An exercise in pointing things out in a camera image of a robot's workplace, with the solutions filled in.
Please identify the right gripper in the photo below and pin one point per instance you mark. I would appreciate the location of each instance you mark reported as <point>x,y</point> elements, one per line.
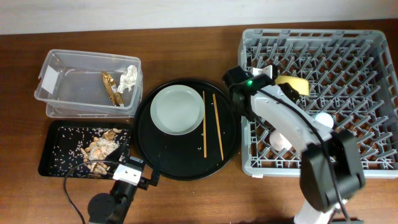
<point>285,87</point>

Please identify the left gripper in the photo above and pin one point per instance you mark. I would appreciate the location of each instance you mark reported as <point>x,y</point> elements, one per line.
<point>114,155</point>

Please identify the yellow bowl with food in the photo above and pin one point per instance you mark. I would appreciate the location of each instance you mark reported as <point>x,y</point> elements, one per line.
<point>301,85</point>

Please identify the light blue cup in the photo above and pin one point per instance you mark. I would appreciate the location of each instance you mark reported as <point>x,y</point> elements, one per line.
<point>325,119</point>

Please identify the pink cup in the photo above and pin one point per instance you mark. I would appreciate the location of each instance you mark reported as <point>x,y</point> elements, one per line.
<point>278,141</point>

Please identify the grey plate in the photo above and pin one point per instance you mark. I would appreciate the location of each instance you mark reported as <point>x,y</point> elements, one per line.
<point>177,110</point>

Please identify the wooden chopstick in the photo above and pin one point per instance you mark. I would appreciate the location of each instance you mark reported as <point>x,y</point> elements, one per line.
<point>218,127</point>
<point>204,127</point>

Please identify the white napkin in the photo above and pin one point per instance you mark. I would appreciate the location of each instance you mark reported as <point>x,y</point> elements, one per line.
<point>128,79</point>

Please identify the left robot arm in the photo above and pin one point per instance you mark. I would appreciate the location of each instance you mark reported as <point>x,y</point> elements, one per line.
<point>114,206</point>

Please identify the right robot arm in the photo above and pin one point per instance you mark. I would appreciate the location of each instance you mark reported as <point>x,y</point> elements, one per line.
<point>331,171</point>

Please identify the grey dishwasher rack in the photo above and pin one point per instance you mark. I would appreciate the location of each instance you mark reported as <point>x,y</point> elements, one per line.
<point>351,77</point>

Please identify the rice and shell scraps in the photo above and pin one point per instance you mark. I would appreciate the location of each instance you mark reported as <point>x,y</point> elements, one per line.
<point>99,149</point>

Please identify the black rectangular tray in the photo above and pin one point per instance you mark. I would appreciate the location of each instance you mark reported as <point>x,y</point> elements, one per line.
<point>52,134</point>

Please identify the black round tray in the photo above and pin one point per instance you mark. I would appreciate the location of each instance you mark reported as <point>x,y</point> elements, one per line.
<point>182,158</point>

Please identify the clear plastic bin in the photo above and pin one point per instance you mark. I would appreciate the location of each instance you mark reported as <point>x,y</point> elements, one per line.
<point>71,84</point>

